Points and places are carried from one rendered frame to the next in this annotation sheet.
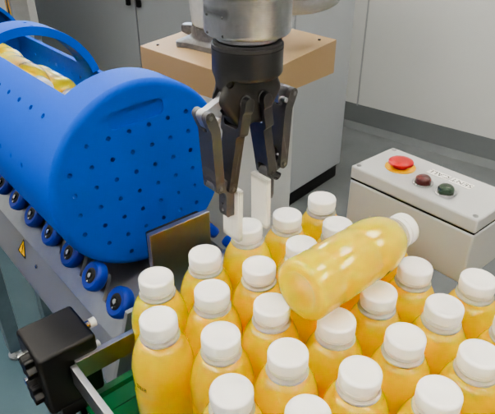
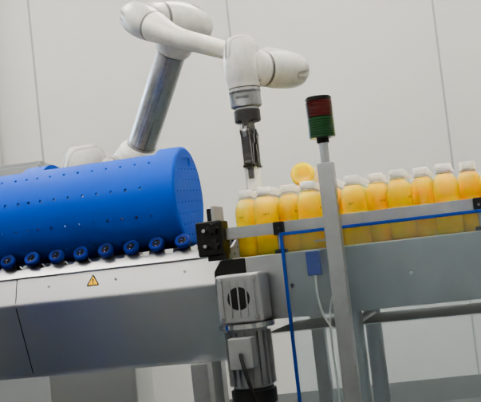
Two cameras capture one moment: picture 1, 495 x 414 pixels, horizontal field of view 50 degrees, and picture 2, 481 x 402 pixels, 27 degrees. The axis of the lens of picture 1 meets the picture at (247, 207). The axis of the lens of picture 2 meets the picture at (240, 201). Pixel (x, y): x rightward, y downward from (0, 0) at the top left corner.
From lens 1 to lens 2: 247 cm
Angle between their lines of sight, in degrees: 49
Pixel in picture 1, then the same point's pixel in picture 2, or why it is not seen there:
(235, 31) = (251, 100)
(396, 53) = not seen: hidden behind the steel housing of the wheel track
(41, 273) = (122, 279)
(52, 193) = (173, 185)
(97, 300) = (187, 252)
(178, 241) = (218, 215)
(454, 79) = not seen: hidden behind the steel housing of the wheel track
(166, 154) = (191, 187)
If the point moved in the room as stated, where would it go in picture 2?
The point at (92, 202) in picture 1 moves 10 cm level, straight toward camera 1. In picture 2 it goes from (180, 197) to (209, 192)
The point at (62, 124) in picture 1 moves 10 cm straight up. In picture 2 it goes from (167, 159) to (164, 123)
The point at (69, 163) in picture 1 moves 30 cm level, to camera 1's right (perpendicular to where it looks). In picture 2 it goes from (175, 173) to (262, 170)
